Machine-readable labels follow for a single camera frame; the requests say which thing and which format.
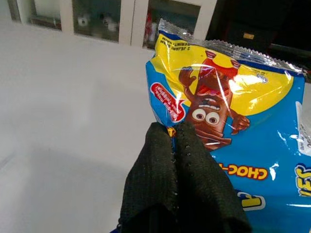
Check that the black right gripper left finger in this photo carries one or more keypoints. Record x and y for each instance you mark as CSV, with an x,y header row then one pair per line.
x,y
153,184

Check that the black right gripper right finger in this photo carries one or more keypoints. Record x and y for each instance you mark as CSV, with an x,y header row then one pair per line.
x,y
206,194

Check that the blue yellow snack bag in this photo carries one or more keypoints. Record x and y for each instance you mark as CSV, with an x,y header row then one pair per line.
x,y
255,136

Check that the dark shelving unit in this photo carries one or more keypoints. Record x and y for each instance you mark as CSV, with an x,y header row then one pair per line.
x,y
267,19

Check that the white glass door cabinet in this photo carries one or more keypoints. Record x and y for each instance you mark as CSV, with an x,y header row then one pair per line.
x,y
66,14

